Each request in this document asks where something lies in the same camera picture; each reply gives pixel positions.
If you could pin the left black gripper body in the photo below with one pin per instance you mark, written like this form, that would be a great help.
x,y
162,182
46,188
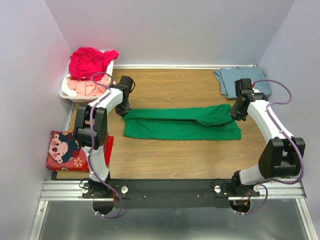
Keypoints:
x,y
123,108

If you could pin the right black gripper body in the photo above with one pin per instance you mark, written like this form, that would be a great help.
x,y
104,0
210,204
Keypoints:
x,y
238,113

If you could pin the green t-shirt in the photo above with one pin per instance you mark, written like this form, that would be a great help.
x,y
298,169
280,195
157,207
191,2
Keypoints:
x,y
212,123

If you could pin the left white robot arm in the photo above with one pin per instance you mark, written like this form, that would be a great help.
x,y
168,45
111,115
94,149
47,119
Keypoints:
x,y
91,130

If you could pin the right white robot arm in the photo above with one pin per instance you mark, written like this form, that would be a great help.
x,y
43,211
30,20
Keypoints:
x,y
282,158

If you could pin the folded blue t-shirt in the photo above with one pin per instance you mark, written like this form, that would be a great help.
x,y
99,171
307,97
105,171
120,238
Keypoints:
x,y
226,78

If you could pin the pink t-shirt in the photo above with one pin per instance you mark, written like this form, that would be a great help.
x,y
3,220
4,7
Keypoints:
x,y
87,88

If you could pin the white plastic bin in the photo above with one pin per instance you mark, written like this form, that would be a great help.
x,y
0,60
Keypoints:
x,y
77,99

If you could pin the magenta t-shirt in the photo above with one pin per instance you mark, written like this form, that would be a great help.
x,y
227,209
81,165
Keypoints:
x,y
87,61

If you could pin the white cloth in bin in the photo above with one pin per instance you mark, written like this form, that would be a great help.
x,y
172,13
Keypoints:
x,y
66,90

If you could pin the red cartoon folded cloth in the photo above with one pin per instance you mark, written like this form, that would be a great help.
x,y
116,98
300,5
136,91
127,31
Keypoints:
x,y
65,153

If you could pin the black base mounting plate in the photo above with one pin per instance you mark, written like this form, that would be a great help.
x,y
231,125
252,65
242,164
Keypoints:
x,y
167,193

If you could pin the aluminium rail frame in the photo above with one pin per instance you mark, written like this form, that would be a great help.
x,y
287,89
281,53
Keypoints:
x,y
278,213

